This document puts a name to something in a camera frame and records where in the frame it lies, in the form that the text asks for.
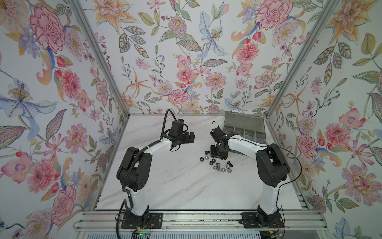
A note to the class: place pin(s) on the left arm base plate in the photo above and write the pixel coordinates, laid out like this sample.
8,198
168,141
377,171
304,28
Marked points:
150,220

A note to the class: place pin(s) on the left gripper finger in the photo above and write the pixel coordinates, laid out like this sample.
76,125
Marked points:
188,140
189,135

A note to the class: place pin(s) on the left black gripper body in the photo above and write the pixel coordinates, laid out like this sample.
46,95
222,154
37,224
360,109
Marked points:
178,139

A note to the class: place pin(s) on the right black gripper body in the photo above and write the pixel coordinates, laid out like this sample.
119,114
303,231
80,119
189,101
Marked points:
218,151

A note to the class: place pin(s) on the black hex nut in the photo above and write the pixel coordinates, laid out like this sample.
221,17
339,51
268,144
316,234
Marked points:
212,162

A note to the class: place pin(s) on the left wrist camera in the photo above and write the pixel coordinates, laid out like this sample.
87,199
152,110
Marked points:
177,126

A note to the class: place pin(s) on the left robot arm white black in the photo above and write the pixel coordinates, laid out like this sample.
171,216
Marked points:
134,170

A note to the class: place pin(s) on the aluminium front rail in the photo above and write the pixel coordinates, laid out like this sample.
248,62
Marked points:
292,220

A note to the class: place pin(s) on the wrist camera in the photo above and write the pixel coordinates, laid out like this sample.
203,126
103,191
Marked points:
177,126
217,133

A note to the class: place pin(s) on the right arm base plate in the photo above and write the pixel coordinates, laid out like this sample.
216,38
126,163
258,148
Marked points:
254,220

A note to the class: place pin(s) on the grey plastic organizer box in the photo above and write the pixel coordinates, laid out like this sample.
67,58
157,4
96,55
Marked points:
248,126

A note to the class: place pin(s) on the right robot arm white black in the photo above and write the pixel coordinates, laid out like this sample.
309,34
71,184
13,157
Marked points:
272,166

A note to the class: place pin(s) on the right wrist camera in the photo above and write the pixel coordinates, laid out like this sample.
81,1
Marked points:
217,133

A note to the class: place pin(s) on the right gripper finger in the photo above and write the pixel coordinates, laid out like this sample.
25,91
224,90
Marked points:
224,153
214,153

